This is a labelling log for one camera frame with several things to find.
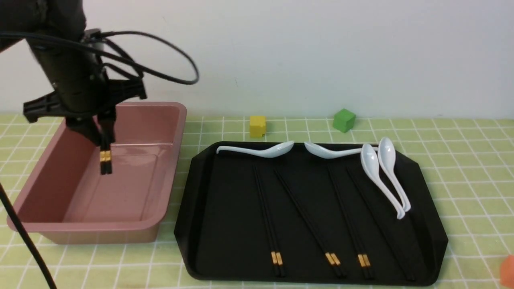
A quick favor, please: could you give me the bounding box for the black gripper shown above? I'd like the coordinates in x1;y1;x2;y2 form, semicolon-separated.
23;68;147;146

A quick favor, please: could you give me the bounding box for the black chopstick pair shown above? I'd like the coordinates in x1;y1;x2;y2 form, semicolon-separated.
274;169;347;279
252;164;286;278
346;168;416;282
100;134;112;175
326;165;374;280

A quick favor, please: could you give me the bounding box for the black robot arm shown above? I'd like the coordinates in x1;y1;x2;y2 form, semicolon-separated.
1;0;146;150

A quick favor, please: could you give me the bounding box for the pink plastic bin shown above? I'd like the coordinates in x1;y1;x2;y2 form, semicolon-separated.
13;101;187;244

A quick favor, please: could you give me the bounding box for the yellow cube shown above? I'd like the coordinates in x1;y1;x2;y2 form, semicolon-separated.
249;115;267;138

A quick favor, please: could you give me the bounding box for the black plastic tray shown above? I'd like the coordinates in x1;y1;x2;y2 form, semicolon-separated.
175;141;448;287

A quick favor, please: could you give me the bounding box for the white spoon far left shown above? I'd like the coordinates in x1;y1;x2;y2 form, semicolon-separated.
216;141;294;159

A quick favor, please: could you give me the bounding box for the white spoon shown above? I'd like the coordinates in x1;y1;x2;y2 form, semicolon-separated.
360;143;406;220
216;141;294;159
378;137;411;212
304;142;362;159

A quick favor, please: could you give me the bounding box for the white spoon centre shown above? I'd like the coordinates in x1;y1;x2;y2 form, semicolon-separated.
304;142;362;159

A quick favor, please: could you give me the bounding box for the green cube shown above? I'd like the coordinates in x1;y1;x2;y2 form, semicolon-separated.
332;109;356;133

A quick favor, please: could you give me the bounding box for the white spoon inner right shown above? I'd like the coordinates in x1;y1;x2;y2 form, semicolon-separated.
360;143;406;220

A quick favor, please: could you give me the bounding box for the white spoon outer right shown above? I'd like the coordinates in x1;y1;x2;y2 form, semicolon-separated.
378;137;411;212

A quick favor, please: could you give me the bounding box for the orange cube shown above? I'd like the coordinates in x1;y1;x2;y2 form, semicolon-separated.
500;254;514;289

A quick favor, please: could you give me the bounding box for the black cable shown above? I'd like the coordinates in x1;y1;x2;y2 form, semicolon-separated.
0;31;200;289

